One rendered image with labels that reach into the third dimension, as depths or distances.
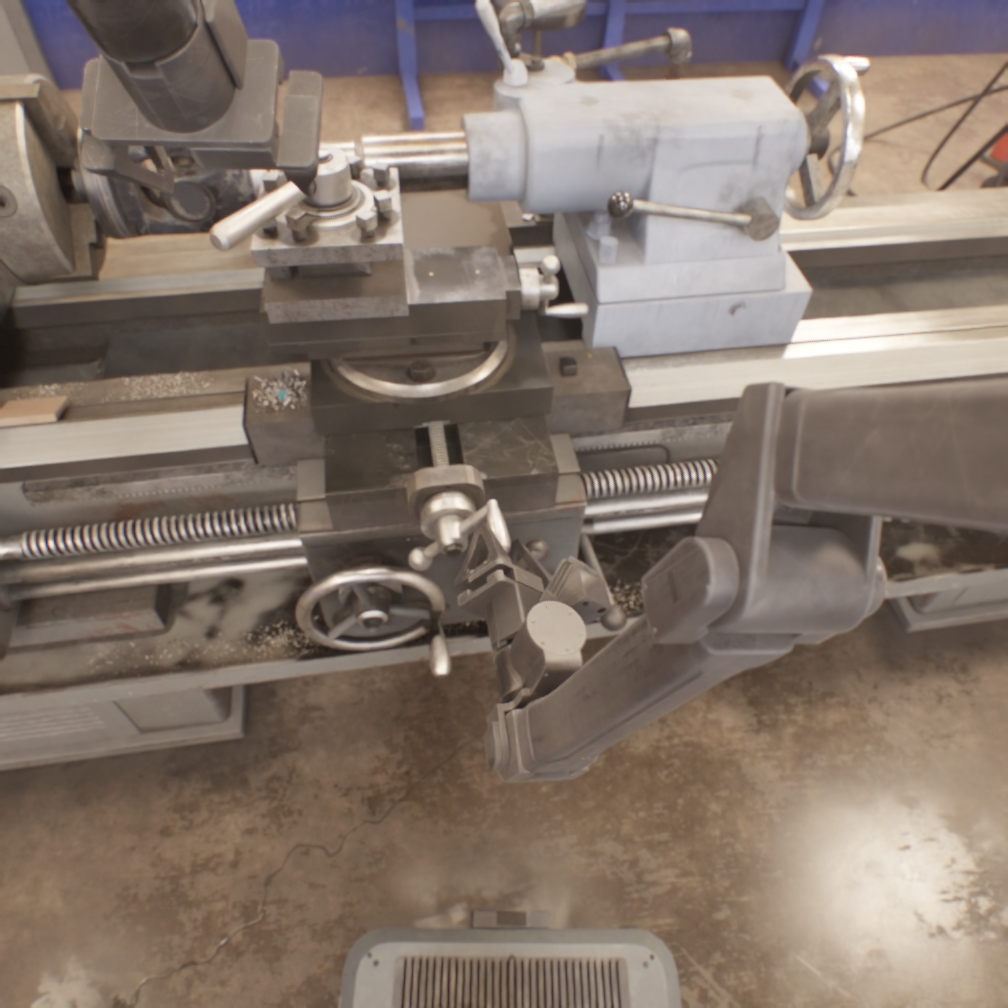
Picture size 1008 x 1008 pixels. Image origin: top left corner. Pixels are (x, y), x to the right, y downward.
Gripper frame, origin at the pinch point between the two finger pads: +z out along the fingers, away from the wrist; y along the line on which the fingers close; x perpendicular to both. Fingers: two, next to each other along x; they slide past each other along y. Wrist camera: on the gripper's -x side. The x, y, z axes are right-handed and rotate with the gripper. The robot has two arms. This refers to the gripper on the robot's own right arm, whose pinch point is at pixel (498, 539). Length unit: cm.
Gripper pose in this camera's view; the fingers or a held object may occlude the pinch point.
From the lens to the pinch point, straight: 86.5
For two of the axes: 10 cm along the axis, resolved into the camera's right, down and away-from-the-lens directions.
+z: -1.6, -7.8, 6.1
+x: -7.2, 5.1, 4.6
